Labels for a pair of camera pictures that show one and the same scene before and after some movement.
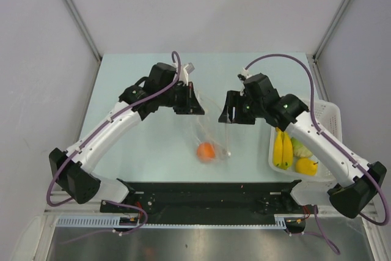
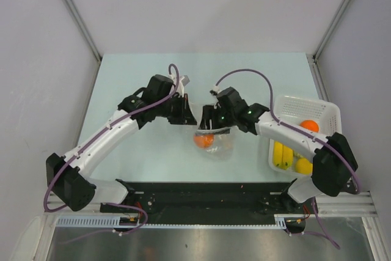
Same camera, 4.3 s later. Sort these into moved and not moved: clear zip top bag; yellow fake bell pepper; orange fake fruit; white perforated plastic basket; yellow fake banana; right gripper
Moved: clear zip top bag; orange fake fruit; right gripper
Not moved: yellow fake banana; white perforated plastic basket; yellow fake bell pepper
